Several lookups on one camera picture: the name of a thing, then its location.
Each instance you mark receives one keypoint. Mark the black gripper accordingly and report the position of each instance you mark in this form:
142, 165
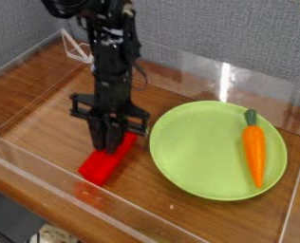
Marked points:
109, 105

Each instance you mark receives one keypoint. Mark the red star-profile block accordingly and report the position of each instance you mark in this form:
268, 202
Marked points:
97, 167

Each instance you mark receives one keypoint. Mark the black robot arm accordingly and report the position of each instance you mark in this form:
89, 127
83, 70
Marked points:
105, 19

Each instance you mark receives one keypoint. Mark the orange toy carrot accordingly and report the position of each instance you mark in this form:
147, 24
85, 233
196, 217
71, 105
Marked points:
252, 142

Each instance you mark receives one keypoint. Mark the white power strip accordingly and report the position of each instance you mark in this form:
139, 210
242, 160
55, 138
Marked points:
51, 234

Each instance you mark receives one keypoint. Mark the clear acrylic enclosure wall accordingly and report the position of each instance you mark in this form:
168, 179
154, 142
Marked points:
138, 208

